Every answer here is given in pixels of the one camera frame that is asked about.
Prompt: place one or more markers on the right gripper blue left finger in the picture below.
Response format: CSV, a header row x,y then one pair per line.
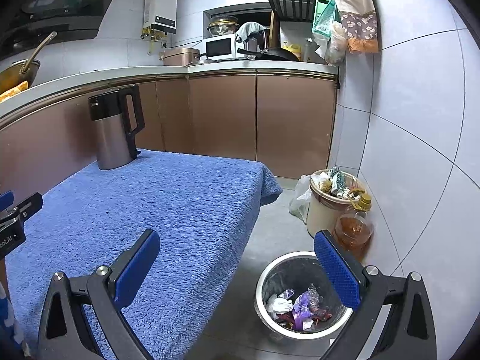
x,y
65,332

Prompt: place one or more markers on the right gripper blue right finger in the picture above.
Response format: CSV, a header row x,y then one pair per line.
x,y
408,331

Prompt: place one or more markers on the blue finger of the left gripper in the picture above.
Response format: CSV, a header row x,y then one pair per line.
x,y
6,200
29,206

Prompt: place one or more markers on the purple plastic bag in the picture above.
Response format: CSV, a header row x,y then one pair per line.
x,y
309,300

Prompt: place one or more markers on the white tissue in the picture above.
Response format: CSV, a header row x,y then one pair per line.
x,y
277,306

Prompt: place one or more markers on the white rimmed metal trash bin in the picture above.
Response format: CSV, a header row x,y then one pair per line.
x,y
289,276

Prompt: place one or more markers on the brown kitchen cabinets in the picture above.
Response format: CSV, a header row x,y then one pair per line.
x,y
282,118

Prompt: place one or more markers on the blue terry table cloth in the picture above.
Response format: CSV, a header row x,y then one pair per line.
x,y
204,210

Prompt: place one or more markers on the yellow snack bag on counter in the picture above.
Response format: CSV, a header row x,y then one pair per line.
x,y
14,91

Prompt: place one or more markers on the amber oil bottle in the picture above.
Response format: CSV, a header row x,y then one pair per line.
x,y
353,229

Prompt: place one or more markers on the brass wok with ladle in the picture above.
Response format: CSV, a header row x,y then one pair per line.
x,y
24,70

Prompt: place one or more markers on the black steel electric kettle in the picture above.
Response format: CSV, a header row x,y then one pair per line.
x,y
117,117

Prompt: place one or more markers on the beige overfull waste bucket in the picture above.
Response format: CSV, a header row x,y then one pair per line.
x,y
332,192

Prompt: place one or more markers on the white plastic bag beside bucket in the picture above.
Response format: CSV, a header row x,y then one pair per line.
x,y
300,203

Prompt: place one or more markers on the black range hood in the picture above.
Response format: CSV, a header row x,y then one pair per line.
x,y
72,20

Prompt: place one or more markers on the white microwave oven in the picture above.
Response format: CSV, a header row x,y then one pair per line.
x,y
222,47

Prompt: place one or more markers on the white gas water heater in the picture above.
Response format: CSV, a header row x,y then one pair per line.
x,y
160,15

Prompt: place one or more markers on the black frying pan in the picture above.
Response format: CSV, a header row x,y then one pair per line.
x,y
275,54

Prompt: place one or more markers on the floral apron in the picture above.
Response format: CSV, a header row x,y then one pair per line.
x,y
359,19

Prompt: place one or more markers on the green plastic bag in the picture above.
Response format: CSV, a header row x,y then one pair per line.
x,y
325,14

